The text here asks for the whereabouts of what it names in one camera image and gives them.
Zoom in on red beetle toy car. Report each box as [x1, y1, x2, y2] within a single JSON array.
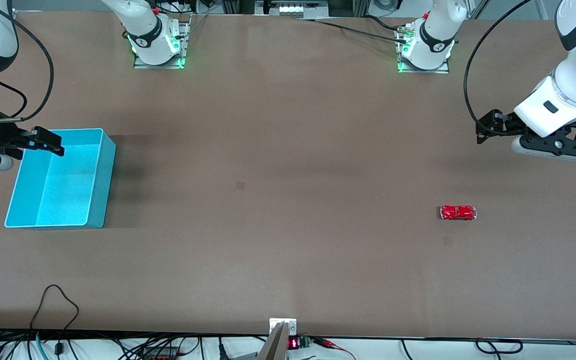
[[440, 204, 478, 221]]

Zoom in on blue plastic box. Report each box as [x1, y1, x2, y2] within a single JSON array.
[[4, 128, 117, 230]]

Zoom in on black equipment with lit panel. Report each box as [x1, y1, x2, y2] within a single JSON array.
[[255, 0, 330, 17]]

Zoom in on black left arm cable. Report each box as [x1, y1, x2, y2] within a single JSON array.
[[463, 0, 535, 132]]

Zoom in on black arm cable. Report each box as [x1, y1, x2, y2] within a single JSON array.
[[463, 0, 535, 132], [0, 0, 55, 124]]

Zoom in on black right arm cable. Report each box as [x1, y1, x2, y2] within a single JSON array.
[[0, 0, 55, 124]]

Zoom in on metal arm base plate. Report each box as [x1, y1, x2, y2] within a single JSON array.
[[133, 14, 192, 70], [396, 24, 452, 75]]

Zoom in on thin black looped cable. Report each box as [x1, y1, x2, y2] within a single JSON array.
[[29, 284, 80, 357]]

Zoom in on black cable across table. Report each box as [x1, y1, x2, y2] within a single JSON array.
[[295, 14, 410, 44]]

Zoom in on teal cable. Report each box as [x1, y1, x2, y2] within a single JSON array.
[[35, 331, 50, 360]]

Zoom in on black coiled cable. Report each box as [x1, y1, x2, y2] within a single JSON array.
[[475, 338, 524, 355]]

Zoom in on red clip lead wires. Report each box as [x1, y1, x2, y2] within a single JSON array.
[[312, 337, 357, 360]]

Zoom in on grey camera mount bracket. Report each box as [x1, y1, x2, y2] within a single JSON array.
[[269, 318, 298, 360]]

